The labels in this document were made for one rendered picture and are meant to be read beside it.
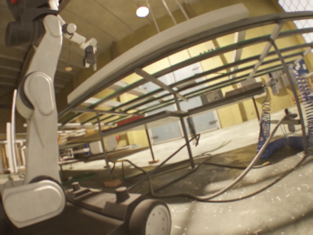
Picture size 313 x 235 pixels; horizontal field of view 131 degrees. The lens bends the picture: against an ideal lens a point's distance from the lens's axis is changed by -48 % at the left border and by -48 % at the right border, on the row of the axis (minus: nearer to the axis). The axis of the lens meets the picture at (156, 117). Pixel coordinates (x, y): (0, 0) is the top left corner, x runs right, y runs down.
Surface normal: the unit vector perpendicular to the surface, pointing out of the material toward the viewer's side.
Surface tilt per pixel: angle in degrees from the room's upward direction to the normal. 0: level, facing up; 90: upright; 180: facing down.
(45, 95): 90
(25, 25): 111
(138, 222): 43
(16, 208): 90
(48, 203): 90
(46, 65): 90
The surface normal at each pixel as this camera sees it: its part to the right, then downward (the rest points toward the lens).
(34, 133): 0.86, -0.27
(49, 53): 0.83, 0.14
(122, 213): -0.48, -0.70
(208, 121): -0.44, -0.03
